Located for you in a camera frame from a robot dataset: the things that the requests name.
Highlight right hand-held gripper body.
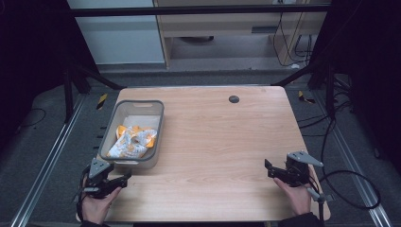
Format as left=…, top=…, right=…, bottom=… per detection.
left=284, top=150, right=324, bottom=187

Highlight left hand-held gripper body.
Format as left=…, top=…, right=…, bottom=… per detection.
left=82, top=157, right=115, bottom=200

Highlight person's right hand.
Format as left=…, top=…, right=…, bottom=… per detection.
left=272, top=177, right=314, bottom=218

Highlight person's left hand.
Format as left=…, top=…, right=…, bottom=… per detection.
left=80, top=184, right=123, bottom=225

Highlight orange and white snack packet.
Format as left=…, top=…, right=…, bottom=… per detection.
left=106, top=124, right=158, bottom=160

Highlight grey plastic bin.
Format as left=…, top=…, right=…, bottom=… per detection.
left=97, top=99, right=166, bottom=170

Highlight yellow and black tape strip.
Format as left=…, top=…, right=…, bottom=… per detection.
left=96, top=93, right=109, bottom=111
left=297, top=90, right=316, bottom=105

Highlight black metal stand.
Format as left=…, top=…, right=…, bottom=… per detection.
left=271, top=61, right=338, bottom=121
left=61, top=61, right=127, bottom=125

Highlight white cabinet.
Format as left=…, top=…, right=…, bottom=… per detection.
left=66, top=0, right=166, bottom=66

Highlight light wooden shelf unit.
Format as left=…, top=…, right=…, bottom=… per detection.
left=152, top=0, right=332, bottom=69

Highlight grey bracket on black rod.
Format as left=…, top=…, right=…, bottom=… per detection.
left=306, top=186, right=335, bottom=225

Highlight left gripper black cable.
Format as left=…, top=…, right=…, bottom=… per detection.
left=75, top=165, right=92, bottom=222

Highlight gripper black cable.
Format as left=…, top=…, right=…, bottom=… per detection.
left=75, top=165, right=92, bottom=222
left=319, top=117, right=382, bottom=211

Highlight aluminium floor rail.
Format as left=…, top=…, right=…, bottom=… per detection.
left=312, top=91, right=393, bottom=227
left=9, top=94, right=87, bottom=227

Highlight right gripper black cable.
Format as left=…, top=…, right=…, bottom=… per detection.
left=319, top=117, right=382, bottom=211

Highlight thin black floor cable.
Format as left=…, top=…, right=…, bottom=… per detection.
left=17, top=108, right=47, bottom=129

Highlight black cables by shelf unit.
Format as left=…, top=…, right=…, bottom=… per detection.
left=271, top=12, right=316, bottom=69

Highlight black horizontal frame bar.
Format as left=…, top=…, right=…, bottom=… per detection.
left=69, top=3, right=331, bottom=18

